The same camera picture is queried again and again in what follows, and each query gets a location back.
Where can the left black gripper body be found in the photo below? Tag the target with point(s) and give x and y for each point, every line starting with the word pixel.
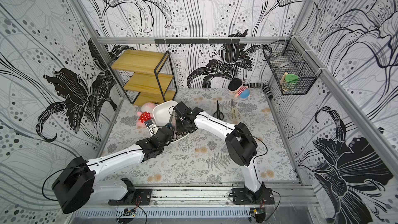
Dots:
pixel 160 150

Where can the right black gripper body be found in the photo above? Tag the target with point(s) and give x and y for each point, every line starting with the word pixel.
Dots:
pixel 183 123

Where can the white plastic storage box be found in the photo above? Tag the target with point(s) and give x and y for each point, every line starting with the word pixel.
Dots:
pixel 164 114

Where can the black handled scissors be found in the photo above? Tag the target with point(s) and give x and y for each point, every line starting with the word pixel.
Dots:
pixel 218 114

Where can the beige handled scissors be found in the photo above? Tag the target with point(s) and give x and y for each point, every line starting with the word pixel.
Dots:
pixel 234 113

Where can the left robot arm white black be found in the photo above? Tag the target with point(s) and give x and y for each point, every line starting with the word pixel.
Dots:
pixel 81 182

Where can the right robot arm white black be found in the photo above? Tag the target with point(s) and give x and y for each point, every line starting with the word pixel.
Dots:
pixel 240 143

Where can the pink plush pig toy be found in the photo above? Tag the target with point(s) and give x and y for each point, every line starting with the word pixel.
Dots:
pixel 145 114

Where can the floral table mat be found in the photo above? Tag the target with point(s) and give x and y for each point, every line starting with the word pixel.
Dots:
pixel 202 157

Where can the wooden three tier shelf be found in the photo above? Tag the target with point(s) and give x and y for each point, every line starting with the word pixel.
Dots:
pixel 153 77

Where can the small circuit board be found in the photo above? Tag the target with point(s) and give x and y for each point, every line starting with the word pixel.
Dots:
pixel 129 212

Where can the striped plush tail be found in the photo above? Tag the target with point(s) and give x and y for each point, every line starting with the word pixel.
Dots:
pixel 265 88

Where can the green lid in basket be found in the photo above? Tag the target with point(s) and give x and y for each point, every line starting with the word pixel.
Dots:
pixel 291 79

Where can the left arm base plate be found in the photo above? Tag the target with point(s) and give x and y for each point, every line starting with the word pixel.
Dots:
pixel 140 197

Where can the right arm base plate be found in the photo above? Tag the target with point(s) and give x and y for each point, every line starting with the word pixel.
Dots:
pixel 243 196

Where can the black wire basket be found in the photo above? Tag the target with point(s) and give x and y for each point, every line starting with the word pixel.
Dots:
pixel 288 57

